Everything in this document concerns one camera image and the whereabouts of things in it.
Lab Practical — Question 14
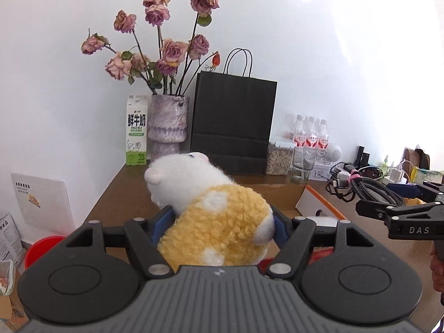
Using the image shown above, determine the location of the purple fuzzy vase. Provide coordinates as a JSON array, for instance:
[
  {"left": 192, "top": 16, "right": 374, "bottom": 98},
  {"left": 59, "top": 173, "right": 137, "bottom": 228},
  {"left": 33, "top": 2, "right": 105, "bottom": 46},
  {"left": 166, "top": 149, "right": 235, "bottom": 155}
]
[{"left": 148, "top": 94, "right": 190, "bottom": 163}]

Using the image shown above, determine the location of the person's right hand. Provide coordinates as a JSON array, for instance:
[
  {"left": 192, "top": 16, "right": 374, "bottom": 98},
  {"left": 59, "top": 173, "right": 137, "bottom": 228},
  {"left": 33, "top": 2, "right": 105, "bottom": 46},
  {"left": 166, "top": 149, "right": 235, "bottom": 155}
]
[{"left": 430, "top": 248, "right": 444, "bottom": 306}]

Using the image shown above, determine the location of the dark brown object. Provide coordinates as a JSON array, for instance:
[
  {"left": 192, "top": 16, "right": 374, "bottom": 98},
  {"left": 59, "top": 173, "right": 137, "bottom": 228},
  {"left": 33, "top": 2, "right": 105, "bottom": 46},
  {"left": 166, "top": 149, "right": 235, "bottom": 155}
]
[{"left": 404, "top": 147, "right": 431, "bottom": 171}]

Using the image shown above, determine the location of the clear drinking glass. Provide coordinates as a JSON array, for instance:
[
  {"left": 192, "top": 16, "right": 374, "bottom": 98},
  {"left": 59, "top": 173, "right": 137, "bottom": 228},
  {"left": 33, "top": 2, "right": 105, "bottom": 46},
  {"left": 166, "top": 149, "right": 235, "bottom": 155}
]
[{"left": 291, "top": 146, "right": 317, "bottom": 184}]

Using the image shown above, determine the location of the pale green patterned bag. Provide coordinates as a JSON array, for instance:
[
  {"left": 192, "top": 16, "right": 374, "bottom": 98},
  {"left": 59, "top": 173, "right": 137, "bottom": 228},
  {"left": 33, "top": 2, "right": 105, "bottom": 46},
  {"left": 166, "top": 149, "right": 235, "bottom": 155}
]
[{"left": 416, "top": 168, "right": 444, "bottom": 183}]

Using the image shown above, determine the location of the yellow and white plush toy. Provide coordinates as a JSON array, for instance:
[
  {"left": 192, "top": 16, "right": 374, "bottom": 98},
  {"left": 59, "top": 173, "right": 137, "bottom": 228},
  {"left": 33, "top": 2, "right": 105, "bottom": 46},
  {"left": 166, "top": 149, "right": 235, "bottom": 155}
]
[{"left": 144, "top": 152, "right": 276, "bottom": 274}]

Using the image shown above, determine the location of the white charger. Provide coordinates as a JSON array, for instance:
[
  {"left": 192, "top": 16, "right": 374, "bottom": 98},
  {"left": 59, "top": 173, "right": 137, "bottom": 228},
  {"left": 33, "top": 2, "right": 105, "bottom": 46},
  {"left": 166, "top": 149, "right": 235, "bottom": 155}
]
[{"left": 383, "top": 168, "right": 408, "bottom": 184}]

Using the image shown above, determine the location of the black braided cable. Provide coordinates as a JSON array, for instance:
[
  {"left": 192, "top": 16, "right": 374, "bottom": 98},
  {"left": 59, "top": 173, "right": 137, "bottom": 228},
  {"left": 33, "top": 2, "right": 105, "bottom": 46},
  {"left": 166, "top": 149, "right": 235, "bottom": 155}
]
[{"left": 325, "top": 170, "right": 406, "bottom": 210}]

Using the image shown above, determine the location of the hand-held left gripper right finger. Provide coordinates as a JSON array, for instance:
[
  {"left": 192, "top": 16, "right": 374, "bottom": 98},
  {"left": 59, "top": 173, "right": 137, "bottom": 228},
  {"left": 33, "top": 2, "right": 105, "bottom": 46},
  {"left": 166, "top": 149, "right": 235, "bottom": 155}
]
[{"left": 264, "top": 206, "right": 373, "bottom": 280}]

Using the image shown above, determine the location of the dried pink rose bouquet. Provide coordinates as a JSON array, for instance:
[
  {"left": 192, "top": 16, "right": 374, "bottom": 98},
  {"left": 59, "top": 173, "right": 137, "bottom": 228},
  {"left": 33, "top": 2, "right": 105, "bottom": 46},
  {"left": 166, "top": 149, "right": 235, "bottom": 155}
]
[{"left": 81, "top": 0, "right": 223, "bottom": 96}]

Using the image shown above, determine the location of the white wall panel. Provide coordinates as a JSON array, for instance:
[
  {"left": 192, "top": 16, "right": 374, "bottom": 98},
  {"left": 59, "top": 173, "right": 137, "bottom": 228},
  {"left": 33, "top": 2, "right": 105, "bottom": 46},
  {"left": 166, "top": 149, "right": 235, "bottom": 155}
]
[{"left": 11, "top": 172, "right": 76, "bottom": 235}]

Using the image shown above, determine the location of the white printed package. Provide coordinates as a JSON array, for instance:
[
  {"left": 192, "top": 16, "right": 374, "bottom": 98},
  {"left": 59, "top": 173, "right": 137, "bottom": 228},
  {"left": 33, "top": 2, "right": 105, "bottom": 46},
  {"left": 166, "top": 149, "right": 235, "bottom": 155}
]
[{"left": 309, "top": 161, "right": 334, "bottom": 181}]

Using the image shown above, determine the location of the red plastic basin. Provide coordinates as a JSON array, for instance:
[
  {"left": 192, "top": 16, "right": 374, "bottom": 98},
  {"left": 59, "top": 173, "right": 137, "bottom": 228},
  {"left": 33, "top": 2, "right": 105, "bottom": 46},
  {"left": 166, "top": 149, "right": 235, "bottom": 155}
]
[{"left": 24, "top": 236, "right": 66, "bottom": 270}]

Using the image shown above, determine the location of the red cardboard box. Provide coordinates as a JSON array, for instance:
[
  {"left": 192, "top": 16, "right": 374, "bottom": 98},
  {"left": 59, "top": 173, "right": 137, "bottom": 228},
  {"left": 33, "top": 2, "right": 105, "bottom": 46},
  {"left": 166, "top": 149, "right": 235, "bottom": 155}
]
[{"left": 222, "top": 175, "right": 349, "bottom": 268}]

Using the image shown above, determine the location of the clear seed container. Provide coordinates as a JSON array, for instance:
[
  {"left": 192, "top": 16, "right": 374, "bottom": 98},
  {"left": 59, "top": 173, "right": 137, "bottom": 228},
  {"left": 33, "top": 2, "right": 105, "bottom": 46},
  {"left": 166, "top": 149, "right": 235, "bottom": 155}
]
[{"left": 266, "top": 135, "right": 296, "bottom": 176}]

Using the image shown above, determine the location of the printed paper leaflet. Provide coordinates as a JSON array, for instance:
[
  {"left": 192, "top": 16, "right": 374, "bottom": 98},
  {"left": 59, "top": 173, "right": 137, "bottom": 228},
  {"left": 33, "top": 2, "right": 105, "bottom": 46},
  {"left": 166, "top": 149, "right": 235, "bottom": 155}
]
[{"left": 0, "top": 213, "right": 25, "bottom": 271}]

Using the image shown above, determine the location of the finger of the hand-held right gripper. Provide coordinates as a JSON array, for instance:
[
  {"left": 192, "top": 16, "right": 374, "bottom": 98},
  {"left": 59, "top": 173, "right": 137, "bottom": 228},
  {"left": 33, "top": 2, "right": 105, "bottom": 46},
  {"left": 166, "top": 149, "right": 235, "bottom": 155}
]
[
  {"left": 386, "top": 180, "right": 444, "bottom": 205},
  {"left": 355, "top": 198, "right": 444, "bottom": 221}
]

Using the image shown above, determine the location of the black paper bag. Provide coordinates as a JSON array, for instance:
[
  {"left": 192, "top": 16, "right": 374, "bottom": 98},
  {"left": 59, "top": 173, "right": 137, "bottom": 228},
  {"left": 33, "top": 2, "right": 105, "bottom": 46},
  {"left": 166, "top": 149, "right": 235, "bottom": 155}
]
[{"left": 190, "top": 49, "right": 278, "bottom": 175}]

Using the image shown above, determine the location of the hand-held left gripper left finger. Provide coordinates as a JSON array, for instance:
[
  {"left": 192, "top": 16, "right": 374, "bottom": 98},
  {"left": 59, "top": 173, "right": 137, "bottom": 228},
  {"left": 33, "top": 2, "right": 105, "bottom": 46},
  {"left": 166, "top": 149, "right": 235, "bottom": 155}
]
[{"left": 66, "top": 205, "right": 176, "bottom": 280}]

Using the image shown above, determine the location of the white and green milk carton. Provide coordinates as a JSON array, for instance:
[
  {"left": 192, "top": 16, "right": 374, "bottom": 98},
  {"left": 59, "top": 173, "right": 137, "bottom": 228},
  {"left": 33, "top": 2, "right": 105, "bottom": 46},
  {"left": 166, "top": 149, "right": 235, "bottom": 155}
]
[{"left": 125, "top": 94, "right": 150, "bottom": 166}]

